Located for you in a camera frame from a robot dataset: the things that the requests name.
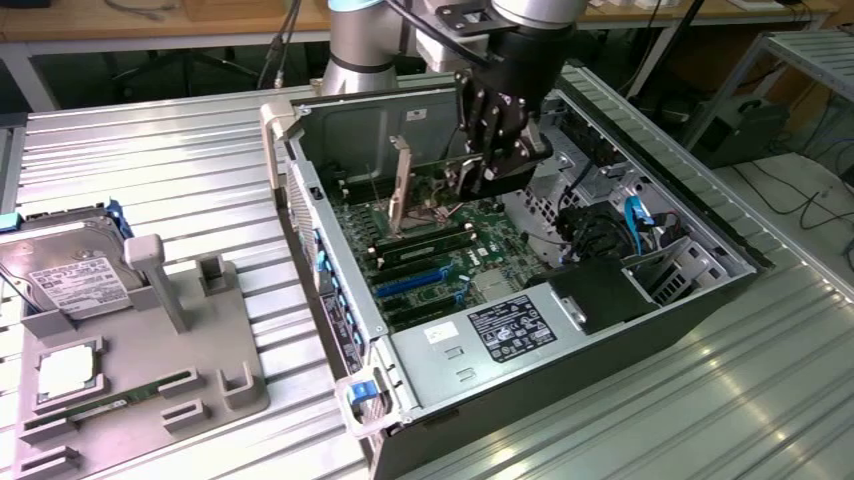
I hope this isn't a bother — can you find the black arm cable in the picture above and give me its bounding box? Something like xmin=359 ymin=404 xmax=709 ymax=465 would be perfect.
xmin=266 ymin=0 xmax=303 ymax=91

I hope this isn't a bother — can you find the blue case latch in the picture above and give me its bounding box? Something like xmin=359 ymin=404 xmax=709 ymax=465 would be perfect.
xmin=346 ymin=380 xmax=382 ymax=404

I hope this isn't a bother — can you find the wooden desk with white frame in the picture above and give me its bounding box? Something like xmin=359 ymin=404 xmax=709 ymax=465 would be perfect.
xmin=0 ymin=0 xmax=843 ymax=114

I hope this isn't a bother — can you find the green motherboard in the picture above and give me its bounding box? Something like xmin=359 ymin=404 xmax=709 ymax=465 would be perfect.
xmin=319 ymin=162 xmax=556 ymax=334

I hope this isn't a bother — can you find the green RAM stick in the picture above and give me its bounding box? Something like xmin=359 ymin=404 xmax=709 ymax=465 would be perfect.
xmin=24 ymin=379 xmax=172 ymax=431

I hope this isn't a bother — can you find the silver disk bay cage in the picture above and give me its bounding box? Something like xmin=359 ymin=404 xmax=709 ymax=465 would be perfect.
xmin=499 ymin=97 xmax=592 ymax=264

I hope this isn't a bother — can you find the graphics card with metal bracket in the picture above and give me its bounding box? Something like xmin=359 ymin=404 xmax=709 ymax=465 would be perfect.
xmin=386 ymin=133 xmax=536 ymax=239

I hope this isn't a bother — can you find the metal slatted shelf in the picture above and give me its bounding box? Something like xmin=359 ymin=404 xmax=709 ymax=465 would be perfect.
xmin=686 ymin=29 xmax=854 ymax=151

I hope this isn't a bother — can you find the grey parts rack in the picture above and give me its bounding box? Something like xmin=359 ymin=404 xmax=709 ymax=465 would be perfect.
xmin=12 ymin=233 xmax=272 ymax=480

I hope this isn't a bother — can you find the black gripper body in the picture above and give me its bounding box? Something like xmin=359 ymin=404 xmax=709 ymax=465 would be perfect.
xmin=464 ymin=23 xmax=580 ymax=110

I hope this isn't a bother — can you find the black box device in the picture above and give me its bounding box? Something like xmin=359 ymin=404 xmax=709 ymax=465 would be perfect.
xmin=693 ymin=97 xmax=793 ymax=169

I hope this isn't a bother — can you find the black chair base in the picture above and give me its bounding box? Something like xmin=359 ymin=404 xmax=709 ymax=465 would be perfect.
xmin=109 ymin=47 xmax=263 ymax=97

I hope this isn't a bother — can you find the hard disk with blue carrier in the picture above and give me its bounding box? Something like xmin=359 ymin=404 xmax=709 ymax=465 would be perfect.
xmin=0 ymin=198 xmax=139 ymax=322

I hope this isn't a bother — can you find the black expansion slot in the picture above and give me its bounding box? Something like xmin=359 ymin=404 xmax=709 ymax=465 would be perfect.
xmin=386 ymin=294 xmax=456 ymax=327

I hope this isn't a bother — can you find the silver power supply unit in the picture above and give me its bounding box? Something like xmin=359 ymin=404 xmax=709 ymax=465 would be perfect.
xmin=388 ymin=284 xmax=590 ymax=409

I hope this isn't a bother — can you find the blue data wire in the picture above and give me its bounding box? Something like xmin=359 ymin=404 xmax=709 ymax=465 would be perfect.
xmin=622 ymin=194 xmax=650 ymax=259

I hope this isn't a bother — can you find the thin metal locking lever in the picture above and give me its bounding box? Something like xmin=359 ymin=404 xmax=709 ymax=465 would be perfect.
xmin=368 ymin=163 xmax=388 ymax=211

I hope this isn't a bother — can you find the open black PC case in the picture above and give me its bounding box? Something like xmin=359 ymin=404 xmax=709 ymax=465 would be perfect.
xmin=258 ymin=71 xmax=775 ymax=480

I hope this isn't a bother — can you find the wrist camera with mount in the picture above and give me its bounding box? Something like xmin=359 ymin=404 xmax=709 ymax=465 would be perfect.
xmin=414 ymin=2 xmax=507 ymax=75

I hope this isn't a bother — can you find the silver chipset heatsink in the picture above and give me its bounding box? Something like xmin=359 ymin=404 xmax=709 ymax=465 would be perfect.
xmin=472 ymin=272 xmax=519 ymax=297

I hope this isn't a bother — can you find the CPU socket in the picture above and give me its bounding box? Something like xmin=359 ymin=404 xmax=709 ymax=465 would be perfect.
xmin=398 ymin=205 xmax=442 ymax=237

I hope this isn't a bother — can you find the silver CPU chip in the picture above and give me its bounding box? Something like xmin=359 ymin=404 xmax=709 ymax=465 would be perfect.
xmin=35 ymin=344 xmax=99 ymax=402

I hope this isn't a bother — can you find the black disk wire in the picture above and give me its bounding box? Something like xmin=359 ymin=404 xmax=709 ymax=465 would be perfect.
xmin=0 ymin=264 xmax=35 ymax=308

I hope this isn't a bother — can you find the black plastic shroud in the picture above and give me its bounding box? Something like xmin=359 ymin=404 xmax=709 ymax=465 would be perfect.
xmin=526 ymin=259 xmax=659 ymax=337

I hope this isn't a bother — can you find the blue expansion slot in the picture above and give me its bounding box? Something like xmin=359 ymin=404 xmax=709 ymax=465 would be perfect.
xmin=374 ymin=264 xmax=451 ymax=299

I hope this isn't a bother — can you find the installed black RAM stick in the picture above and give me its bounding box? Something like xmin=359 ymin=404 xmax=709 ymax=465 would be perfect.
xmin=370 ymin=230 xmax=476 ymax=267

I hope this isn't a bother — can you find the black floor cable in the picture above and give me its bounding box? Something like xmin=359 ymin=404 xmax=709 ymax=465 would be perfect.
xmin=731 ymin=163 xmax=854 ymax=229

